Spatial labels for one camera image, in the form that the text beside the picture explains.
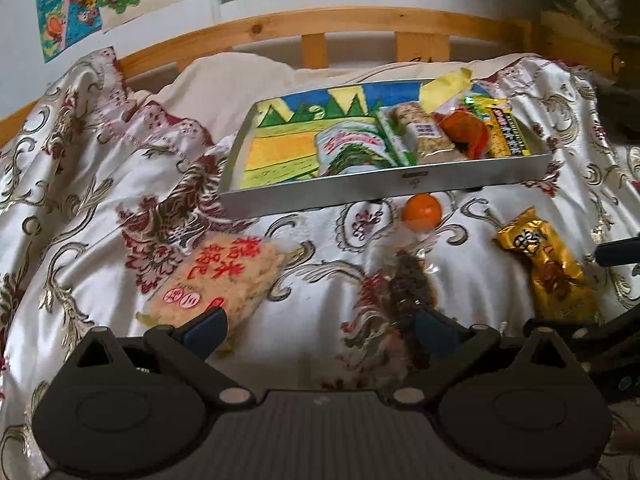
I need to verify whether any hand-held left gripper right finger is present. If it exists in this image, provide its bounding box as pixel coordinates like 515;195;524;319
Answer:
387;307;581;407

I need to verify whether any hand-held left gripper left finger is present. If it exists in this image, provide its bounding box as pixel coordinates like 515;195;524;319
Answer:
62;306;255;407

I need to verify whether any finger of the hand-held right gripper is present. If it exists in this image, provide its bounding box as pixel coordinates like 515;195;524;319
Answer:
594;234;640;268
522;304;640;366

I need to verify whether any rice cracker clear packet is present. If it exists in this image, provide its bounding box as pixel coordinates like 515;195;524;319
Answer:
136;236;307;353

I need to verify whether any dark dried snack clear packet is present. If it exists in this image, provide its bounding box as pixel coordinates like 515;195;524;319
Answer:
364;237;442;363

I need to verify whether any gold snack packet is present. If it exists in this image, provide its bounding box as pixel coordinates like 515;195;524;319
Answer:
492;206;602;322

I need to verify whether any metal tray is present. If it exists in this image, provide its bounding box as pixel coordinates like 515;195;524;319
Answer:
218;77;563;221

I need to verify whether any orange snack clear packet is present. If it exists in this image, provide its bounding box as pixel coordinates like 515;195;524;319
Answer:
439;109;490;159

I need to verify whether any long green snack packet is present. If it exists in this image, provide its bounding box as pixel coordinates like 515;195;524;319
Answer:
376;107;417;167

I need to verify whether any small bright green packet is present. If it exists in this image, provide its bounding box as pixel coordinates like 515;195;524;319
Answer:
462;91;502;119

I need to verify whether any green seaweed pouch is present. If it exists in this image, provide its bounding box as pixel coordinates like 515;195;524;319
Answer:
314;120;401;179

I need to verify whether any small orange ball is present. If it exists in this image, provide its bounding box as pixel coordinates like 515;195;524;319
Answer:
403;193;444;234

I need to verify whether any yellow snack packet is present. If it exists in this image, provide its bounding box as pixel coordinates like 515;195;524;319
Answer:
486;104;532;159
419;66;474;112

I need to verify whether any coloured drawing tray liner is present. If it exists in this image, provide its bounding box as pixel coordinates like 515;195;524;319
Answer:
242;80;432;190

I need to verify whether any nut bar clear packet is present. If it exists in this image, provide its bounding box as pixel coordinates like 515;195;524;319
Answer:
391;101;457;164

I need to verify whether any cream pillow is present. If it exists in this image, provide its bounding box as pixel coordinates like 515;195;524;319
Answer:
150;52;526;137

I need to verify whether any wooden bed headboard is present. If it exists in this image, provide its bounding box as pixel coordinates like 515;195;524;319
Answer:
0;7;541;147

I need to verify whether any red-haired figure wall drawing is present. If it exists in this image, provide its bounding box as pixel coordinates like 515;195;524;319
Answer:
34;0;104;64

